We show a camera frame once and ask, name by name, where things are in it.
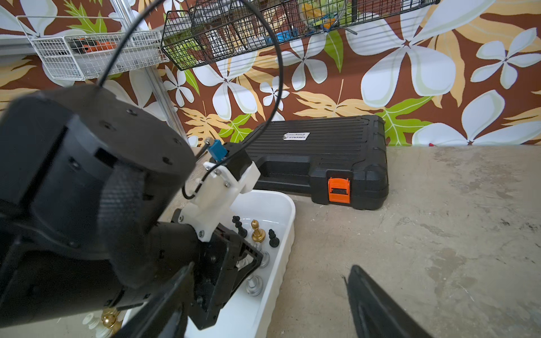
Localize blue object in basket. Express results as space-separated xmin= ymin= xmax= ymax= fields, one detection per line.
xmin=276 ymin=30 xmax=298 ymax=44

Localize white wire basket left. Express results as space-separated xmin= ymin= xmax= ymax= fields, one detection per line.
xmin=15 ymin=15 xmax=169 ymax=81

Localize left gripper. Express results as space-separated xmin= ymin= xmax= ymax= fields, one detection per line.
xmin=170 ymin=208 xmax=263 ymax=330

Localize black tool case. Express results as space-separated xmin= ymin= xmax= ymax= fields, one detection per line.
xmin=245 ymin=115 xmax=389 ymax=210

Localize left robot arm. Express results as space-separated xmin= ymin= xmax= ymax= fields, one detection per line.
xmin=1 ymin=84 xmax=263 ymax=337

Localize black chess pawn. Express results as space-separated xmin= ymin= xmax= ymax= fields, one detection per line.
xmin=269 ymin=229 xmax=280 ymax=248

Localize gold chess piece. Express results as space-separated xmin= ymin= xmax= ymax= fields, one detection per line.
xmin=101 ymin=308 xmax=123 ymax=337
xmin=251 ymin=220 xmax=266 ymax=243

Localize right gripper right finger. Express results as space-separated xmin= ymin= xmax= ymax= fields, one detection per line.
xmin=344 ymin=265 xmax=431 ymax=338

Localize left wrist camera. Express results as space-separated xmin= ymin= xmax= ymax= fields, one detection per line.
xmin=179 ymin=142 xmax=260 ymax=242

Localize white storage box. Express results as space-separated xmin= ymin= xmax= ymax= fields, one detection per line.
xmin=185 ymin=190 xmax=296 ymax=337

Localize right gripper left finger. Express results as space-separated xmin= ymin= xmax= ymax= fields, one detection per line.
xmin=115 ymin=263 xmax=194 ymax=337

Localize orange black tool in basket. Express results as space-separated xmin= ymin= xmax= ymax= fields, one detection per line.
xmin=76 ymin=39 xmax=117 ymax=54

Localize black wire basket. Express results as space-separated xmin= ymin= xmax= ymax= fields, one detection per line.
xmin=161 ymin=1 xmax=432 ymax=70

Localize silver chess piece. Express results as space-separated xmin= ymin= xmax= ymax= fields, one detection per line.
xmin=246 ymin=274 xmax=263 ymax=297
xmin=259 ymin=250 xmax=271 ymax=269

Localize white chess pawn left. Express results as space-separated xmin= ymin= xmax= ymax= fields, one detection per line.
xmin=82 ymin=313 xmax=112 ymax=338

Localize black chess piece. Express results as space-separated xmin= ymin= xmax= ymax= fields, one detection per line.
xmin=232 ymin=215 xmax=247 ymax=238

